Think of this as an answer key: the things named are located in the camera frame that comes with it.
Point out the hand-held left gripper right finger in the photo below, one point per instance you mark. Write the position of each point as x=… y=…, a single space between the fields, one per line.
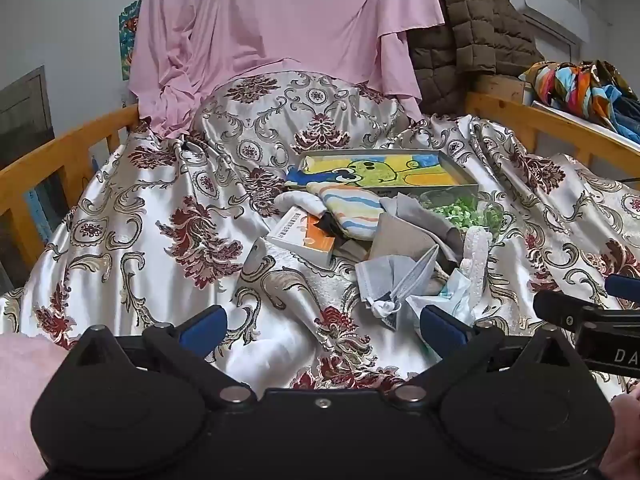
x=442 y=329

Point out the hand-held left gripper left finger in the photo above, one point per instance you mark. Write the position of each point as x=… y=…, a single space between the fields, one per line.
x=202 y=330

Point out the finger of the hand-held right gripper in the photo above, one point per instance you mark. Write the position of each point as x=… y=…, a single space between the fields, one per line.
x=624 y=288
x=557 y=307

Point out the grey blue face mask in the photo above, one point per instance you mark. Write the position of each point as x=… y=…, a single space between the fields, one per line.
x=385 y=275

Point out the brown cloth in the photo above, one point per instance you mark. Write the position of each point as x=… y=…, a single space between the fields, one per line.
x=400 y=245

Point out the striped towel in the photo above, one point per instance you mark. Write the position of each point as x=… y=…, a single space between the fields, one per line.
x=350 y=207

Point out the small black cloth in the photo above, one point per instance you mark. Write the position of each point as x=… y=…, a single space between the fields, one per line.
x=329 y=223

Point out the white fluffy cloth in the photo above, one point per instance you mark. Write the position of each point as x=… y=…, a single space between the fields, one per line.
x=300 y=202

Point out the cartoon print metal tray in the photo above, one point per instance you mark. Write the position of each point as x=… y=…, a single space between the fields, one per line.
x=380 y=170

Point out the person's right hand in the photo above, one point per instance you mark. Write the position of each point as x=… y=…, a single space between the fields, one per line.
x=622 y=435

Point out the clear plastic wrapped packet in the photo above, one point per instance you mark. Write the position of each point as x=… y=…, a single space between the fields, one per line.
x=445 y=296

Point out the white lace cloth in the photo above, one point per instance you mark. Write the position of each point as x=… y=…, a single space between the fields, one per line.
x=475 y=255

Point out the floral satin blanket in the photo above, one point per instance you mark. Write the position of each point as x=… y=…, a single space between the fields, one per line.
x=150 y=260

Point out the clear container of green beads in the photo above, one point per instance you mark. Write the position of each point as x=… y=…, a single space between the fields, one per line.
x=460 y=210

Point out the grey cloth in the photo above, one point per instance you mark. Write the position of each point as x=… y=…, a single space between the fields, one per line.
x=410 y=210

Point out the orange and white box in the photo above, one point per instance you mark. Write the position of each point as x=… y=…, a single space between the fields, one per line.
x=295 y=232

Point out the pink fleece clothing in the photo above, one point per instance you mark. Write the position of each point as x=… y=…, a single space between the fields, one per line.
x=25 y=400

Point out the colourful patterned cloth bundle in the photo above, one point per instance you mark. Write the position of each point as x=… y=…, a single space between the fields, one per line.
x=575 y=85

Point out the brown quilted jacket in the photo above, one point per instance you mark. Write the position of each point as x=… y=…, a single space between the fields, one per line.
x=465 y=35

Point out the white air conditioner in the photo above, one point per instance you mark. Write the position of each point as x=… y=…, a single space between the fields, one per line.
x=545 y=5

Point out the pink hanging bed sheet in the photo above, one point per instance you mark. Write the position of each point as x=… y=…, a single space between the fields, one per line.
x=280 y=20

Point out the wooden bed rail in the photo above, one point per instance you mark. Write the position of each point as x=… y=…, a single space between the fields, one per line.
x=55 y=165
x=550 y=130

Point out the grey wall panel door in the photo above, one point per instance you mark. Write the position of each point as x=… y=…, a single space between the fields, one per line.
x=25 y=110

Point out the colourful wall poster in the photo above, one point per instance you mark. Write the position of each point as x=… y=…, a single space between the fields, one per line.
x=127 y=35

